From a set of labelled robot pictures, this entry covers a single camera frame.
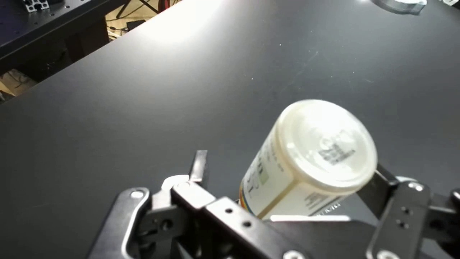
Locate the white plastic bottle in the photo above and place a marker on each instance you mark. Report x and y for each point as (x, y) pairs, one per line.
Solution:
(316, 158)

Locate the clear plastic item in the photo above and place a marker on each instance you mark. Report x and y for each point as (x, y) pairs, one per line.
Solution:
(400, 6)

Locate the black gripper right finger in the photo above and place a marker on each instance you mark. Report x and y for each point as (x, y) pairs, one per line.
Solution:
(407, 220)

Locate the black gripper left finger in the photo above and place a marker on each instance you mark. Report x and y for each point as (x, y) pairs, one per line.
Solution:
(230, 225)

